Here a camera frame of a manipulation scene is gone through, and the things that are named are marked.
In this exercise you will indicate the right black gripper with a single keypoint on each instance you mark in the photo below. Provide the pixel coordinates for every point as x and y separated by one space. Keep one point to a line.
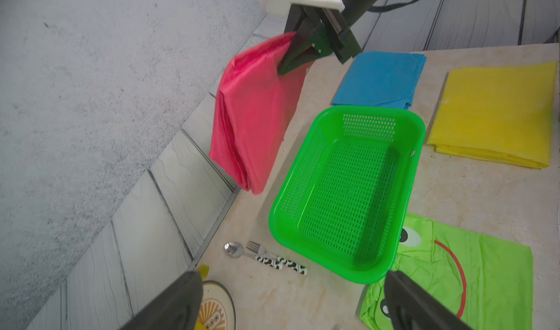
319 32

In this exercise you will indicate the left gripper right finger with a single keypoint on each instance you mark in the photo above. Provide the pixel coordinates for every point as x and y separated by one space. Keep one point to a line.
409 306

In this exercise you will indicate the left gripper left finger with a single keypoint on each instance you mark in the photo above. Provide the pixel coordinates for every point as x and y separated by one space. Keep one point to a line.
176 307

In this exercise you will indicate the green frog raincoat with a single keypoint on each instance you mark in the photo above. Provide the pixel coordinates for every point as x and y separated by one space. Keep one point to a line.
486 282

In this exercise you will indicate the pink rabbit raincoat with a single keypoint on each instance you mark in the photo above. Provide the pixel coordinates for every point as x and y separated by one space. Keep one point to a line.
253 108

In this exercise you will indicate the blue folded raincoat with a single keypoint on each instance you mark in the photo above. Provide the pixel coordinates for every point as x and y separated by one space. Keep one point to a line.
382 80

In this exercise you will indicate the green plastic basket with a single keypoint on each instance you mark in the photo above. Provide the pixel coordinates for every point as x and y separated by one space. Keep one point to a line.
344 200

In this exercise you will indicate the yellow folded raincoat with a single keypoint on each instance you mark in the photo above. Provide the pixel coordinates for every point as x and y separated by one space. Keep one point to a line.
498 114

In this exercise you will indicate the round patterned plate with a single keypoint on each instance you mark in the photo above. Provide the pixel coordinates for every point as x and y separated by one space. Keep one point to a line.
218 310

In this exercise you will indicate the yellow banana bunch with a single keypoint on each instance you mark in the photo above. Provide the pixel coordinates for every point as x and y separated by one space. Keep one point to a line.
203 271

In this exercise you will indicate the cow pattern handle spoon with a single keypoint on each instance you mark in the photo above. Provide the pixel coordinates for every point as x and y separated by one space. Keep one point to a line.
236 250

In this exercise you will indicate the cow pattern handle fork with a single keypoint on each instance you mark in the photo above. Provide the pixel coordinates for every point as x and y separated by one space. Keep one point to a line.
259 249

